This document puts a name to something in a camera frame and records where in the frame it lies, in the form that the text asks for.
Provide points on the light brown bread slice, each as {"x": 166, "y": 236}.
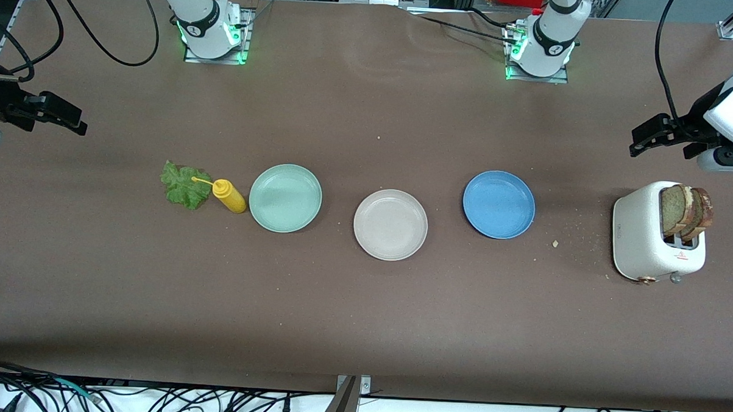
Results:
{"x": 671, "y": 207}

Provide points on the beige plate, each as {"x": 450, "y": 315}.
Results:
{"x": 390, "y": 225}

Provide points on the blue plate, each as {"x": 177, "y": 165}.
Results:
{"x": 499, "y": 204}

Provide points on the dark crusted bread slice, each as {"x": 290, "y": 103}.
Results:
{"x": 704, "y": 212}

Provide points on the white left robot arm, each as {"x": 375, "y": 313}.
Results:
{"x": 549, "y": 48}

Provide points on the yellow mustard squeeze bottle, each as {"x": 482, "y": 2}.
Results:
{"x": 229, "y": 198}

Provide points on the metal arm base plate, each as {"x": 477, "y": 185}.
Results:
{"x": 538, "y": 79}
{"x": 245, "y": 49}

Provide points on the green lettuce leaf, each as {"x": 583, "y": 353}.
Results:
{"x": 181, "y": 190}

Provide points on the pale green plate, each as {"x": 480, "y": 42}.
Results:
{"x": 285, "y": 198}

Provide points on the white toaster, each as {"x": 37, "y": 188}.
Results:
{"x": 637, "y": 231}

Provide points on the metal table bracket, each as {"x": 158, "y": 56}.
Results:
{"x": 342, "y": 409}

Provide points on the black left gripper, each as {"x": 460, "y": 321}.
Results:
{"x": 697, "y": 123}

